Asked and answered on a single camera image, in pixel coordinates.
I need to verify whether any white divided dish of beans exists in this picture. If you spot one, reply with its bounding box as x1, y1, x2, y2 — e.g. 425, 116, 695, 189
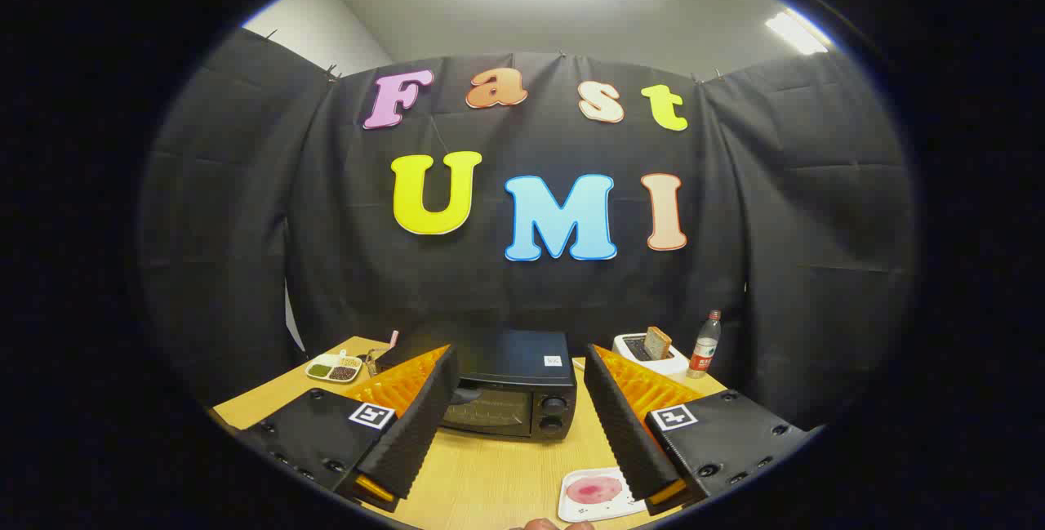
305, 350, 363, 384

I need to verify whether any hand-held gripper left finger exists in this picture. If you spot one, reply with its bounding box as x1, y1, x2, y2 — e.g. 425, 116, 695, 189
241, 344, 460, 513

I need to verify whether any white square plate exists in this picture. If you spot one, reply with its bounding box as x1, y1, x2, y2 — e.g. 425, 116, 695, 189
558, 467, 650, 523

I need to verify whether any white pop-up toaster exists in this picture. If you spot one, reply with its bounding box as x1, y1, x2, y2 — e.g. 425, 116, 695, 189
612, 332, 691, 376

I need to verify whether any clear red label water bottle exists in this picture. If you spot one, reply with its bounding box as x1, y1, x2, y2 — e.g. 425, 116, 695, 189
687, 310, 723, 380

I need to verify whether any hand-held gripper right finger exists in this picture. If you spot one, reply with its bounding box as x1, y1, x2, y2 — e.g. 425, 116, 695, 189
583, 344, 809, 516

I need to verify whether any black toaster oven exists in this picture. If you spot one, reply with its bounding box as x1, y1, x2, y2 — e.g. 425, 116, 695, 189
374, 329, 578, 441

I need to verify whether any pink ham slice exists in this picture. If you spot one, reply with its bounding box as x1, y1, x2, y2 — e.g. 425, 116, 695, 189
566, 475, 624, 505

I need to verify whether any narrow ceiling light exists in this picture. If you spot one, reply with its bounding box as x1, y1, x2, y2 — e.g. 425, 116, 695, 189
765, 9, 832, 56

